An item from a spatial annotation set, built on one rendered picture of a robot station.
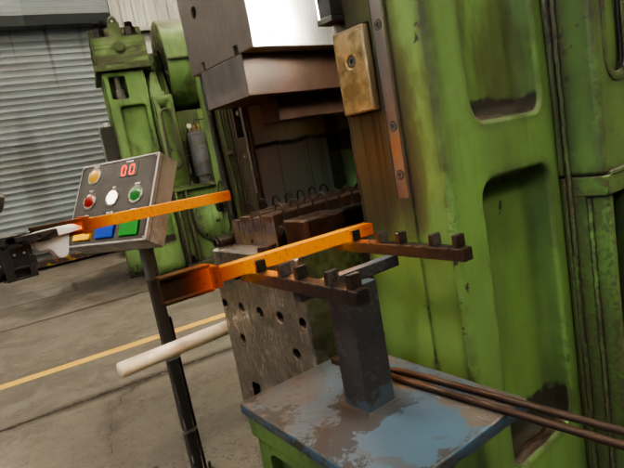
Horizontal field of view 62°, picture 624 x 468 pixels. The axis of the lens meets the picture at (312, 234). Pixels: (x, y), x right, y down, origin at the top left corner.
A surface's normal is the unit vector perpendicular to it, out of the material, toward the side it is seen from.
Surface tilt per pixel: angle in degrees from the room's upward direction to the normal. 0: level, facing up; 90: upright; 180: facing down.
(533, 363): 90
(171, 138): 90
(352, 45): 90
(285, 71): 90
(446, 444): 0
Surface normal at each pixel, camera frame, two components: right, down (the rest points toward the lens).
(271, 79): 0.62, 0.02
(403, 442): -0.18, -0.97
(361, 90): -0.76, 0.24
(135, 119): 0.37, 0.07
